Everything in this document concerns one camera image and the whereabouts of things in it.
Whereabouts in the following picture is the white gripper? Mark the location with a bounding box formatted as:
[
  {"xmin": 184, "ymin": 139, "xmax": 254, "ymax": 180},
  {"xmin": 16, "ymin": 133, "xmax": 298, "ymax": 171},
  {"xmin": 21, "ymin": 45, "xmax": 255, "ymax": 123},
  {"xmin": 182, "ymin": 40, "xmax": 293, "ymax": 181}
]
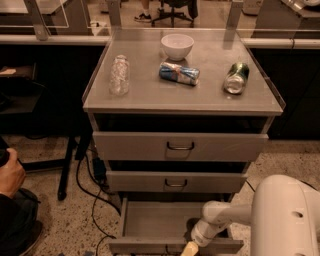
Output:
[{"xmin": 180, "ymin": 219, "xmax": 228, "ymax": 256}]

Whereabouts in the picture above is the grey drawer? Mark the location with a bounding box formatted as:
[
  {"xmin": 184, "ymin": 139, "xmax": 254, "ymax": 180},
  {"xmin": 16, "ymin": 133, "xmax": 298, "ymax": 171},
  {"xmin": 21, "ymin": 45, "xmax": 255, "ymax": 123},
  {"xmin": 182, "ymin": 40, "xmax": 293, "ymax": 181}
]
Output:
[
  {"xmin": 107, "ymin": 171, "xmax": 247, "ymax": 193},
  {"xmin": 109, "ymin": 192, "xmax": 231, "ymax": 256},
  {"xmin": 93, "ymin": 132, "xmax": 268, "ymax": 162}
]

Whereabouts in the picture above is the brown shoe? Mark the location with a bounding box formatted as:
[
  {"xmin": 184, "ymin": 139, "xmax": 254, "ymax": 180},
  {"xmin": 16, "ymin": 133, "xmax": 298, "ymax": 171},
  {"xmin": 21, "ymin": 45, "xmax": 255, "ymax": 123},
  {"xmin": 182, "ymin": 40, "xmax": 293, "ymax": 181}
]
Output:
[{"xmin": 19, "ymin": 221, "xmax": 43, "ymax": 256}]

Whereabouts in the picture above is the white bowl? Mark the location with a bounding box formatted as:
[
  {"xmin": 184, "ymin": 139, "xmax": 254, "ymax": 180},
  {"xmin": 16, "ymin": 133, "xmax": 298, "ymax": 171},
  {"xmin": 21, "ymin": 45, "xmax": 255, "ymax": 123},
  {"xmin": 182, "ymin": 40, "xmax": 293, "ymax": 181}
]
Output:
[{"xmin": 161, "ymin": 34, "xmax": 194, "ymax": 61}]

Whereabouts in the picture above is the green soda can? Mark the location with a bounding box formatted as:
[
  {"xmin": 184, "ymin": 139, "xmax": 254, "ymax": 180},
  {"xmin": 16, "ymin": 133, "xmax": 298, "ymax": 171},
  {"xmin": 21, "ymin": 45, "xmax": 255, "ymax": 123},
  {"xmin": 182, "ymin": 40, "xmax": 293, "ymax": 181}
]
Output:
[{"xmin": 223, "ymin": 62, "xmax": 250, "ymax": 95}]

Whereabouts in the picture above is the clear plastic bottle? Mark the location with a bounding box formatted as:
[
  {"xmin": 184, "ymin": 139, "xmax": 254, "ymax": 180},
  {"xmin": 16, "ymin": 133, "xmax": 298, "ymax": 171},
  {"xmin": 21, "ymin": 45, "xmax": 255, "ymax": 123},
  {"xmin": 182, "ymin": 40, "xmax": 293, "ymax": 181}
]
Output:
[{"xmin": 109, "ymin": 55, "xmax": 130, "ymax": 96}]

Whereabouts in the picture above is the person hand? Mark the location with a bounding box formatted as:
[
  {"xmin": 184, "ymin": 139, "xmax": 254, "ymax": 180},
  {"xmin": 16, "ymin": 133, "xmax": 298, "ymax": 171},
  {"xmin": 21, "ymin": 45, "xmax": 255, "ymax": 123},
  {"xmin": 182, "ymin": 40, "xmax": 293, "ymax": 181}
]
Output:
[{"xmin": 0, "ymin": 148, "xmax": 26, "ymax": 198}]

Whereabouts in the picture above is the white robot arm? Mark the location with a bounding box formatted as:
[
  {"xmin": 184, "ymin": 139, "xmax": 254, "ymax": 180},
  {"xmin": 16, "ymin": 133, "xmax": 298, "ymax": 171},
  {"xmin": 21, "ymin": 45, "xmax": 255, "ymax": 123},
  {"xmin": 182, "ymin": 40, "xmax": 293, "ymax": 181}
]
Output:
[{"xmin": 181, "ymin": 175, "xmax": 320, "ymax": 256}]

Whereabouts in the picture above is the black floor cable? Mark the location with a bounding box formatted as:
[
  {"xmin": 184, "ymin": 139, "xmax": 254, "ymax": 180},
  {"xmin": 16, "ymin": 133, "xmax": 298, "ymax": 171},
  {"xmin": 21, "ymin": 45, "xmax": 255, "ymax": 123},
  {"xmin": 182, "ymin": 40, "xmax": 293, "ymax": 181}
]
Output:
[
  {"xmin": 245, "ymin": 179, "xmax": 256, "ymax": 194},
  {"xmin": 75, "ymin": 146, "xmax": 136, "ymax": 256}
]

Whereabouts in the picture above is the black table frame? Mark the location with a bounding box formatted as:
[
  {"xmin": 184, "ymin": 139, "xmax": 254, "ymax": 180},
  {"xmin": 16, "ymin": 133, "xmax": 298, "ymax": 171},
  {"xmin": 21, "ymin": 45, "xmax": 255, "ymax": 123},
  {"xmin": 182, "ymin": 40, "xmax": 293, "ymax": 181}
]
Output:
[{"xmin": 0, "ymin": 63, "xmax": 93, "ymax": 202}]

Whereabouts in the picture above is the black power adapter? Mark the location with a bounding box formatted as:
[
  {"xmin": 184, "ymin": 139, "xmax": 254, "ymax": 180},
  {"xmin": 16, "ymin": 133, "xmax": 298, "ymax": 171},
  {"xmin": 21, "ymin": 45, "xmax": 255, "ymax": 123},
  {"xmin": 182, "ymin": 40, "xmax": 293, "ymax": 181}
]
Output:
[{"xmin": 92, "ymin": 157, "xmax": 106, "ymax": 181}]

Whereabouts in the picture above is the black floor cable right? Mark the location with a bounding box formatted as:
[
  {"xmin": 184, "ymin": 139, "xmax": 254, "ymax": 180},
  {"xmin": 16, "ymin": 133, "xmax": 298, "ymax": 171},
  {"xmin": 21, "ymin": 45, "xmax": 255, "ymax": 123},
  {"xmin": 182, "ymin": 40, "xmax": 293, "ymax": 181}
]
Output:
[{"xmin": 245, "ymin": 179, "xmax": 256, "ymax": 194}]

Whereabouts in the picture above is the black floor cable left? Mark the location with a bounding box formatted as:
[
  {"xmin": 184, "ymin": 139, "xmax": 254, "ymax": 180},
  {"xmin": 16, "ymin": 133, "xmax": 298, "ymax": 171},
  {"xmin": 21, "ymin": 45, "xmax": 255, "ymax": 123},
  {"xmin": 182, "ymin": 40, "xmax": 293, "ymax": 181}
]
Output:
[{"xmin": 75, "ymin": 146, "xmax": 136, "ymax": 256}]

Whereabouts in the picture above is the blue crushed can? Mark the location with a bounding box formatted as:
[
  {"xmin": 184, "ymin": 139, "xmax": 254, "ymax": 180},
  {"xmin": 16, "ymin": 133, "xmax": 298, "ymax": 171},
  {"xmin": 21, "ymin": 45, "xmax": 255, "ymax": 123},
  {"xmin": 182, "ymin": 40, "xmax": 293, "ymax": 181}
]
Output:
[{"xmin": 159, "ymin": 62, "xmax": 200, "ymax": 86}]

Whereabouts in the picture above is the grey drawer cabinet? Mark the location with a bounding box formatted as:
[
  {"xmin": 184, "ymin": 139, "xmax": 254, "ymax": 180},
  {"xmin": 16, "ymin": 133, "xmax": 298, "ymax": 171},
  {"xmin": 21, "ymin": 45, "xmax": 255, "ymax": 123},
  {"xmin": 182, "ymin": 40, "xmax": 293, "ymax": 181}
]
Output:
[{"xmin": 81, "ymin": 27, "xmax": 286, "ymax": 256}]

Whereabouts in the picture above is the black office chair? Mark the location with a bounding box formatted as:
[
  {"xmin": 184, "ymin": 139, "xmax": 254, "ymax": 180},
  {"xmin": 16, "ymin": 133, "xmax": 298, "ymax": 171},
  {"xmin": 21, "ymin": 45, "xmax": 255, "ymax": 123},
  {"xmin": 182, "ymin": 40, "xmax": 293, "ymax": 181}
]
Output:
[{"xmin": 151, "ymin": 0, "xmax": 198, "ymax": 27}]

